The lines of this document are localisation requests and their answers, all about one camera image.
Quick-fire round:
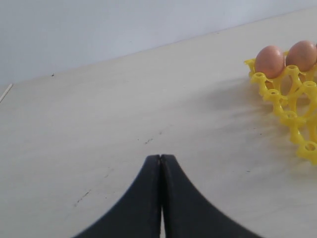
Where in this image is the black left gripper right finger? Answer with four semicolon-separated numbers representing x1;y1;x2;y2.
160;155;258;238

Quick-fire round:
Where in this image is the yellow plastic egg tray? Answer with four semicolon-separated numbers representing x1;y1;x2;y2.
244;58;317;165

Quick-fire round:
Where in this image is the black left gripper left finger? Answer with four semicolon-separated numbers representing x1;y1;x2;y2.
76;155;161;238

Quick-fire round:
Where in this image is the brown egg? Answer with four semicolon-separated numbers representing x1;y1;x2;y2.
254;46;285;79
285;40;317;72

